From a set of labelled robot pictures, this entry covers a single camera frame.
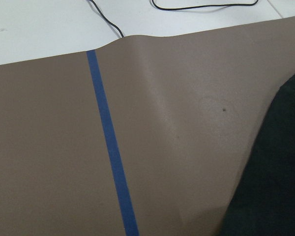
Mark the black graphic t-shirt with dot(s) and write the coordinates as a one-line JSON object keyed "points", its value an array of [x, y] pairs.
{"points": [[264, 200]]}

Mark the brown paper table cover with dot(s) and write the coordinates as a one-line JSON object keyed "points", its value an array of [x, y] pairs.
{"points": [[146, 136]]}

